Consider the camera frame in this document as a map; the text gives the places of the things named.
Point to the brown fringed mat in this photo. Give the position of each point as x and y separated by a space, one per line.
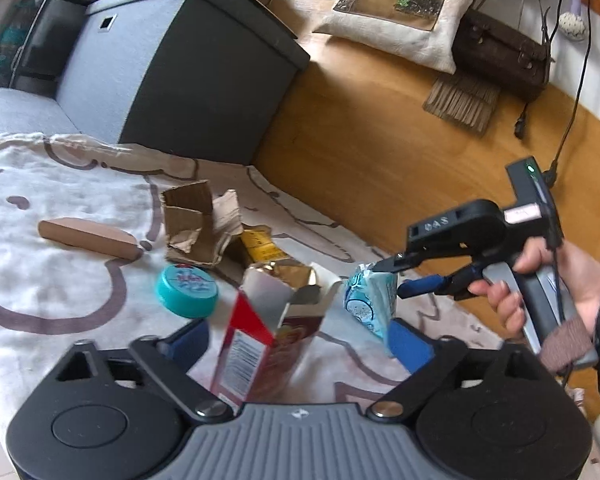
462 100

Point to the red paper box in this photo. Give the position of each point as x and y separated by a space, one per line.
260 355

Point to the beige picture pillow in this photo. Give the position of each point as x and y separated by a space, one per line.
420 35

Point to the white knitted ball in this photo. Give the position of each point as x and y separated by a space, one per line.
573 26

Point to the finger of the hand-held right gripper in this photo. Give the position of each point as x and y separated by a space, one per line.
402 261
425 285

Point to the printed cartoon blanket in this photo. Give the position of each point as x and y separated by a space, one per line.
55 185

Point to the teal round lid container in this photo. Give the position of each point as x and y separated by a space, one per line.
187 292

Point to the brown wooden piece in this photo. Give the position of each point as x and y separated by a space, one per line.
87 237

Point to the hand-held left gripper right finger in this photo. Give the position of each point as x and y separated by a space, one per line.
410 346

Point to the torn brown cardboard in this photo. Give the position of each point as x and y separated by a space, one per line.
185 220

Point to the grey mattress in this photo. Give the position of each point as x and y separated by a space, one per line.
20 110

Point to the brown leather bag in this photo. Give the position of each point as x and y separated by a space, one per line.
500 55

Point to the yellow cigarette packet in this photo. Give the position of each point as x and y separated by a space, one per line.
260 247

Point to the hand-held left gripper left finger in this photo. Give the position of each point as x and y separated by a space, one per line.
190 344

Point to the black drawer tower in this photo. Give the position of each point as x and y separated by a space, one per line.
45 30

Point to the light blue tissue packet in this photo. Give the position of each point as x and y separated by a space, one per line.
370 305

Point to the grey storage box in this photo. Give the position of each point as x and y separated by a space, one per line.
130 70

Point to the person's right hand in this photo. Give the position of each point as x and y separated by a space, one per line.
582 280

